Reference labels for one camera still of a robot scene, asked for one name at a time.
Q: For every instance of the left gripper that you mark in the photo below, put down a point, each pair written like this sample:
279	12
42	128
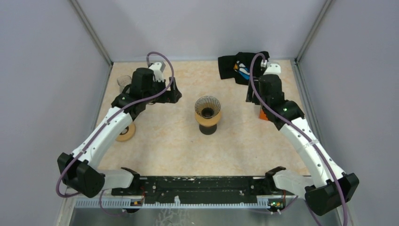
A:
171	96

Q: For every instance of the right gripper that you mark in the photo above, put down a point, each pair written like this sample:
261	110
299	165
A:
252	96

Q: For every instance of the orange coffee filter pack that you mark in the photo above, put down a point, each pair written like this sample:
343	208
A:
262	115

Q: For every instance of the clear ribbed glass dripper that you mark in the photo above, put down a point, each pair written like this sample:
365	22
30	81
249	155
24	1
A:
207	107

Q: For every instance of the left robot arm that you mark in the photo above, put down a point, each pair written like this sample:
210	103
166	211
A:
79	172

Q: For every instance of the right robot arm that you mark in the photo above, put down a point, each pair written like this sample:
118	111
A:
328	185

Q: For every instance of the black printed cloth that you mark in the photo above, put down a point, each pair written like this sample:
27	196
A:
236	67

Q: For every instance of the clear glass carafe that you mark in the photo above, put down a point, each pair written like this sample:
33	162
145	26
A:
124	83

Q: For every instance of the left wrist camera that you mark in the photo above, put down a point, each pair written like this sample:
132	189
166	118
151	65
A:
158	69

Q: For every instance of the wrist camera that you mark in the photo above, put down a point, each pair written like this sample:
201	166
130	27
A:
158	69
268	67

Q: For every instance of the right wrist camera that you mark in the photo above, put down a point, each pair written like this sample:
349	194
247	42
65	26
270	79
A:
268	67

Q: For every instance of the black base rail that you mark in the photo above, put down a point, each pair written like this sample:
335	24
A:
251	192

